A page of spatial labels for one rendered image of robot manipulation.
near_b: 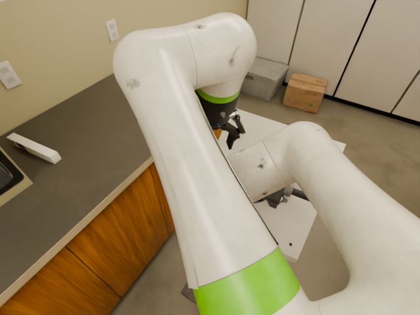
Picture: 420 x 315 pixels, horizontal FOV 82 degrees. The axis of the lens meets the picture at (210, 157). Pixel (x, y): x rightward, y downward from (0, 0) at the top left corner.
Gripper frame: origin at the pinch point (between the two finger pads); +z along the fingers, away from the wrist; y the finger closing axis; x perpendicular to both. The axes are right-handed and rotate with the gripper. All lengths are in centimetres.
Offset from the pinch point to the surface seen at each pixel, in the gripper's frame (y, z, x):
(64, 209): 52, 29, -2
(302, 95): -153, 137, -112
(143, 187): 25, 50, -12
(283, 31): -149, 109, -183
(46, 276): 61, 37, 18
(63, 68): 55, 39, -85
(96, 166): 41, 34, -20
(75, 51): 47, 35, -93
